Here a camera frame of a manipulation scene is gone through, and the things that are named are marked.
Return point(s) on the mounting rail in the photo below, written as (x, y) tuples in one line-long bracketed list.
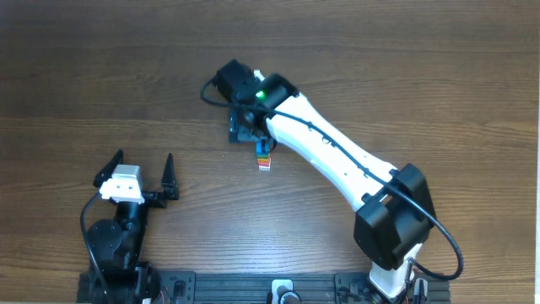
[(244, 289)]

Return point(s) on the blue cube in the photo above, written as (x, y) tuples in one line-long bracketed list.
[(258, 148)]

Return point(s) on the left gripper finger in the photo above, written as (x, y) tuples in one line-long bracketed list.
[(170, 182), (108, 169)]

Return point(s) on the green cube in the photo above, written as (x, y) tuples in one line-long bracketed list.
[(264, 155)]

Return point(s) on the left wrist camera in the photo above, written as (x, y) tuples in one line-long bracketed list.
[(123, 185)]

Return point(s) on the white cube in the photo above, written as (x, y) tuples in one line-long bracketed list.
[(264, 168)]

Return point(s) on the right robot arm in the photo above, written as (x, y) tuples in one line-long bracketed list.
[(329, 156)]

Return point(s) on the pink cube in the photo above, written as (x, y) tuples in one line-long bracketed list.
[(264, 164)]

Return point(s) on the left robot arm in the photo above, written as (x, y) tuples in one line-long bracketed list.
[(103, 241)]

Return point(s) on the orange cube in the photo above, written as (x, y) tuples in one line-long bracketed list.
[(264, 159)]

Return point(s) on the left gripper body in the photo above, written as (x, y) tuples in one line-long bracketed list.
[(155, 198)]

